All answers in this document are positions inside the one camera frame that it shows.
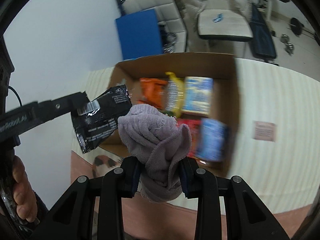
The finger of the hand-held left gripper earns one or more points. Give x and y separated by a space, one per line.
57 107

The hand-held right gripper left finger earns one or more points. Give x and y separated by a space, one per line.
136 177

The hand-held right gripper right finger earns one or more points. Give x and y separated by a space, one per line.
184 180

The purple fleece cloth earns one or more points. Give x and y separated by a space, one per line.
155 142

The black foil packet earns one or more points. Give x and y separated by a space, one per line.
100 127

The blue white tissue packet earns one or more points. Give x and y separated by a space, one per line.
212 140

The red snack packet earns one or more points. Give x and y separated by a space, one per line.
192 130

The yellow blue packet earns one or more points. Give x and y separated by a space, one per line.
197 95

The yellow mesh bag of scourers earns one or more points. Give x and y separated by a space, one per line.
175 92

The orange snack packet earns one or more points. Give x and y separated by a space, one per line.
152 90

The cardboard box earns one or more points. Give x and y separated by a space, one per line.
222 63

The person's left hand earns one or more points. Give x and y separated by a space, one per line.
23 195

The blue foam mat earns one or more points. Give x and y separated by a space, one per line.
138 35

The chrome chair base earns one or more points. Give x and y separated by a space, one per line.
170 42

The white quilted folding chair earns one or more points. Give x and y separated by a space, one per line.
150 2

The white padded chair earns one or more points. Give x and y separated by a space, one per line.
225 25

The black weight bench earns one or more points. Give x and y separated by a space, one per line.
262 40

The small blue wrapper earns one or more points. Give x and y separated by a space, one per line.
218 18

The short barbell with black plates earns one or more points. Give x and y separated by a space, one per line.
296 26

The white barbell rack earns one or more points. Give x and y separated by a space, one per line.
266 0

